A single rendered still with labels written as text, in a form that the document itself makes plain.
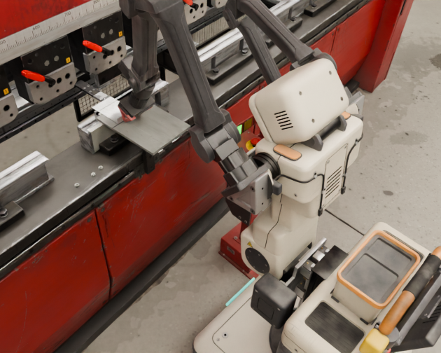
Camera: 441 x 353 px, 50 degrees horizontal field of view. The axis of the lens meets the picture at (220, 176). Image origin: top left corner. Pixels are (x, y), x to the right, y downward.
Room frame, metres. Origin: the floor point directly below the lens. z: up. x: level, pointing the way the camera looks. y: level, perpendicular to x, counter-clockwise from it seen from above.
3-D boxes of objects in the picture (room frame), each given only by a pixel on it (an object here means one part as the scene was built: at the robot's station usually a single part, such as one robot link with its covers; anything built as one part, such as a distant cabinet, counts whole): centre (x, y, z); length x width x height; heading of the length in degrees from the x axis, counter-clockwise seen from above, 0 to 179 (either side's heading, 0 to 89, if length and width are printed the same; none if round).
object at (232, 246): (1.40, -0.17, 0.06); 0.25 x 0.20 x 0.12; 49
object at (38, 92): (1.12, 0.52, 1.26); 0.15 x 0.09 x 0.17; 144
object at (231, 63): (1.76, -0.01, 0.89); 0.30 x 0.05 x 0.03; 144
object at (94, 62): (1.28, 0.40, 1.26); 0.15 x 0.09 x 0.17; 144
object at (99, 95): (1.40, 0.52, 1.01); 0.26 x 0.12 x 0.05; 54
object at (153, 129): (1.22, 0.27, 1.00); 0.26 x 0.18 x 0.01; 54
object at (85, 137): (1.35, 0.36, 0.92); 0.39 x 0.06 x 0.10; 144
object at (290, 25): (2.08, -0.24, 0.89); 0.30 x 0.05 x 0.03; 144
